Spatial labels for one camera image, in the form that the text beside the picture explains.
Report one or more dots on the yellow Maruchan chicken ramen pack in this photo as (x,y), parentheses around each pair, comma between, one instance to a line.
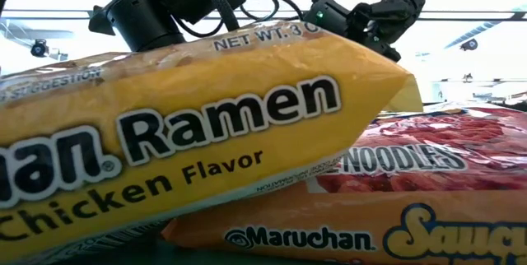
(247,71)

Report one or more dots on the small black round fixture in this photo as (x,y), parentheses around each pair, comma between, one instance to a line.
(469,45)
(39,47)

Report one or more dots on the red Maruchan Saucy Noodles pack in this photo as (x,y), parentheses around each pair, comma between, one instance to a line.
(411,224)

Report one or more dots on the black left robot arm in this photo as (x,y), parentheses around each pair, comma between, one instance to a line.
(136,22)

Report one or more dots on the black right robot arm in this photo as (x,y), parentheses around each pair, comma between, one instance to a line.
(395,6)

